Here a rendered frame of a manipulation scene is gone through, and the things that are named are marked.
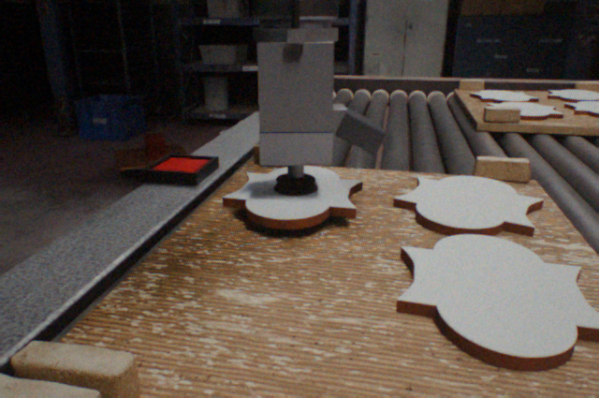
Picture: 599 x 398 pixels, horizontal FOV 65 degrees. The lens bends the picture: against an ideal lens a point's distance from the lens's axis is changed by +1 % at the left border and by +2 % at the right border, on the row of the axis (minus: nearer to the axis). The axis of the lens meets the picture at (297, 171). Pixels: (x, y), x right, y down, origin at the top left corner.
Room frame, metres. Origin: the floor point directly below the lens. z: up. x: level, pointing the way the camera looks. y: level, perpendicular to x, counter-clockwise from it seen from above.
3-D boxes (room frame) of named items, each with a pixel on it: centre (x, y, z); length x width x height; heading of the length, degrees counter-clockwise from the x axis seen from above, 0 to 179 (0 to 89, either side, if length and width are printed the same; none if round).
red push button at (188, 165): (0.59, 0.15, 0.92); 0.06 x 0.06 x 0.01; 78
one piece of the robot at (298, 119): (0.42, -0.02, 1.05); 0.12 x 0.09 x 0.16; 91
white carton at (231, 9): (5.14, 0.72, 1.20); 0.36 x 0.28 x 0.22; 73
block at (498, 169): (0.51, -0.24, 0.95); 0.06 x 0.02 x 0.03; 78
